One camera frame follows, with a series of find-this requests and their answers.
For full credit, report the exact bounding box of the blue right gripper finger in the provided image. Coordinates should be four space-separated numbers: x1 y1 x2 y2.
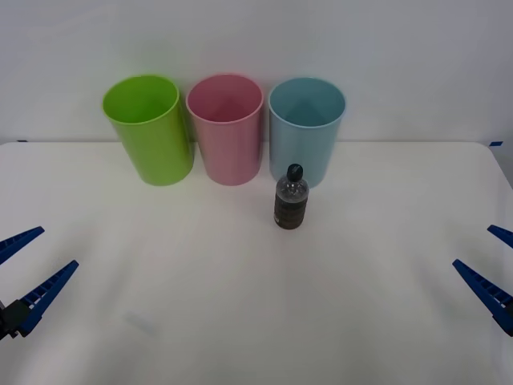
486 225 513 246
451 258 513 338

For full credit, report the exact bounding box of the dark drink plastic bottle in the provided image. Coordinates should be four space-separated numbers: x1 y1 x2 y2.
273 163 310 231

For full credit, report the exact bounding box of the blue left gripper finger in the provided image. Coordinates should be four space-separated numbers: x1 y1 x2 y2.
0 260 80 340
0 225 46 264

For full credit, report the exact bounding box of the green plastic bin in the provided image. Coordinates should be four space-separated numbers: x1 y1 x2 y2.
101 74 196 187

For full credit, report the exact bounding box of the pale blue plastic bin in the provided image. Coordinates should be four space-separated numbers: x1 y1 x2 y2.
267 76 346 189

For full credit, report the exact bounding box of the pink plastic bin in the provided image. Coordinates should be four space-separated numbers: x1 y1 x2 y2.
185 73 265 187

